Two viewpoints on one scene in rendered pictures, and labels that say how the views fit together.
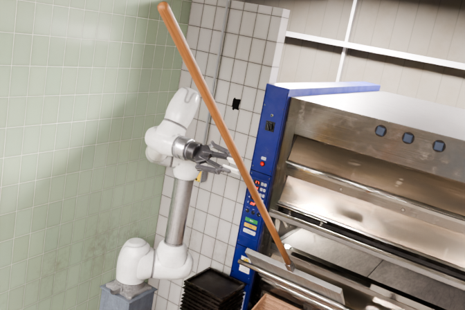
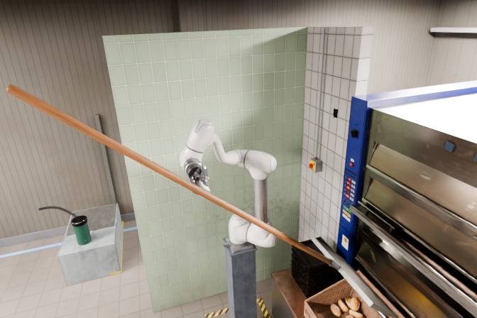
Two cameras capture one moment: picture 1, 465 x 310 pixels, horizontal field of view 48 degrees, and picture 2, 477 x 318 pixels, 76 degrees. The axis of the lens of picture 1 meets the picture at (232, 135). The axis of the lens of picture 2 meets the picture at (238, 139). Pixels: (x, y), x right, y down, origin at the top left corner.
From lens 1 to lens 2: 1.45 m
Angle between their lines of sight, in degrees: 41
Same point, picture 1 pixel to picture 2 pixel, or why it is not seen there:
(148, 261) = (243, 231)
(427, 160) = not seen: outside the picture
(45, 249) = (205, 207)
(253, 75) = (345, 89)
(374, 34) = not seen: outside the picture
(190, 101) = (199, 131)
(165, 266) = (253, 237)
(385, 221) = (457, 243)
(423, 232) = not seen: outside the picture
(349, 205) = (421, 216)
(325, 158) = (399, 167)
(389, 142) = (459, 160)
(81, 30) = (204, 73)
